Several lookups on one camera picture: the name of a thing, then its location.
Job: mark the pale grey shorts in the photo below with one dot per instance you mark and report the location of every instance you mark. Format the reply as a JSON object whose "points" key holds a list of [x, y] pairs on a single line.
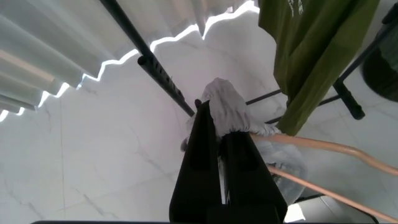
{"points": [[227, 105]]}

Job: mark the pink clothes hanger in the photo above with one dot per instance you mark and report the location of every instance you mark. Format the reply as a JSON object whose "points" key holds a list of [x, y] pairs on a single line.
{"points": [[311, 143]]}

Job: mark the black clothes rack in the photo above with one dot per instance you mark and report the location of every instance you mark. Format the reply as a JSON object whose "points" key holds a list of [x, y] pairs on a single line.
{"points": [[155, 68]]}

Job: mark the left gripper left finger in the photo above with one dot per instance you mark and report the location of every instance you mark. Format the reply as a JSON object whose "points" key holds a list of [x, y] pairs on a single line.
{"points": [[196, 186]]}

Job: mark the white curtain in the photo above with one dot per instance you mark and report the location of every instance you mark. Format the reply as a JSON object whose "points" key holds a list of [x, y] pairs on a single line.
{"points": [[46, 46]]}

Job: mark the green shirt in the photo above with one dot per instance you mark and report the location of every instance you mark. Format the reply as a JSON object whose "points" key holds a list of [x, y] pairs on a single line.
{"points": [[311, 46]]}

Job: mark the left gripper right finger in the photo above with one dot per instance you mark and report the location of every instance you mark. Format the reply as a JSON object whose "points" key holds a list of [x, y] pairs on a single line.
{"points": [[252, 193]]}

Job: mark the white laundry basket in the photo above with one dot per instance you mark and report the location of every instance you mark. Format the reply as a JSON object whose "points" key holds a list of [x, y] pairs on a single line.
{"points": [[379, 81]]}

